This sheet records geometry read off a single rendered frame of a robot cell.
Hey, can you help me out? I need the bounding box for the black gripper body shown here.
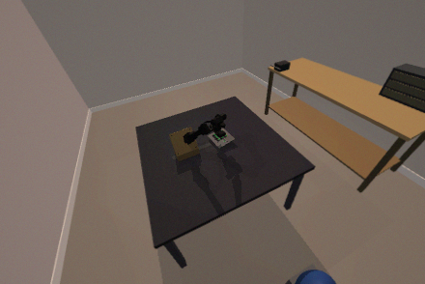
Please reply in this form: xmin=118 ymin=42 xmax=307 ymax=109
xmin=213 ymin=125 xmax=226 ymax=137

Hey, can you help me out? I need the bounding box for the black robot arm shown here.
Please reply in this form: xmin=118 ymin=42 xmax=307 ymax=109
xmin=184 ymin=113 xmax=227 ymax=144

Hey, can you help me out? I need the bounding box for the grey switch panel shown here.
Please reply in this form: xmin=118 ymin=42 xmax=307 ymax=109
xmin=208 ymin=128 xmax=235 ymax=149

